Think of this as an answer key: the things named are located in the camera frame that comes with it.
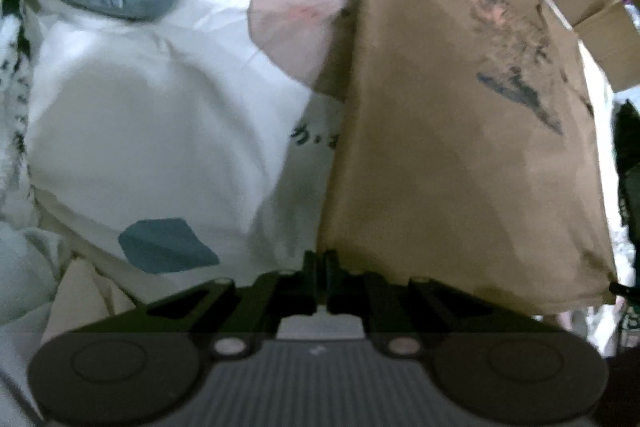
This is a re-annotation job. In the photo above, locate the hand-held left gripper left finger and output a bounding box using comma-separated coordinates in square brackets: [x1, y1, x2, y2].
[75, 251, 321, 357]

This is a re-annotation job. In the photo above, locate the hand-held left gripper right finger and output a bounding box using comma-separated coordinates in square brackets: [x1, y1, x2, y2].
[324, 251, 561, 357]

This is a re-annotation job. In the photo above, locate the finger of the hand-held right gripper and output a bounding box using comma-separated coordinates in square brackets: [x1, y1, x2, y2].
[607, 282, 640, 304]

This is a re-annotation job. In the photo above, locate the brown printed t-shirt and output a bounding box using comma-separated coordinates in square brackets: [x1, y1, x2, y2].
[315, 0, 618, 315]

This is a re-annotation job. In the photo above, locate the black folded garment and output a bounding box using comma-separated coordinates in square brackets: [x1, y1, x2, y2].
[612, 99, 640, 228]

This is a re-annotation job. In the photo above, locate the bear print bed sheet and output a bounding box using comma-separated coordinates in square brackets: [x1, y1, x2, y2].
[0, 0, 621, 427]

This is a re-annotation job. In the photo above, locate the white black patterned cloth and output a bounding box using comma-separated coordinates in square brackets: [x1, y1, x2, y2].
[0, 0, 41, 218]

